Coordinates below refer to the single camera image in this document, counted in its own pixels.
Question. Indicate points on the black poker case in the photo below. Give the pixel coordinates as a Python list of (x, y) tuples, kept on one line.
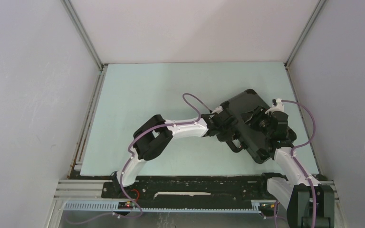
[(258, 147)]

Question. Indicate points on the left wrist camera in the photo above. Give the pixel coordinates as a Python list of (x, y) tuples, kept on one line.
[(217, 110)]

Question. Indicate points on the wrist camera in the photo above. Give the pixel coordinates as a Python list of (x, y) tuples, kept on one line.
[(217, 110), (277, 105)]

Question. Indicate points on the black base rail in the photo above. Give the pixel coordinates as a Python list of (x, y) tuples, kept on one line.
[(192, 192)]

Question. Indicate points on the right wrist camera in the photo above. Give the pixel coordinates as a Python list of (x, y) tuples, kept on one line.
[(277, 105)]

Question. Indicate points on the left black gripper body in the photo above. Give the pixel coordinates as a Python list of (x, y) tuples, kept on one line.
[(225, 133)]

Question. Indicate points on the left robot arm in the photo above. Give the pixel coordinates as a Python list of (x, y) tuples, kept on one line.
[(151, 139)]

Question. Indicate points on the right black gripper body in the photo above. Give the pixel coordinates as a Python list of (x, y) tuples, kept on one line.
[(261, 119)]

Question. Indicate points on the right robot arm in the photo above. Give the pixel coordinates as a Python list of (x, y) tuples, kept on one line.
[(308, 203)]

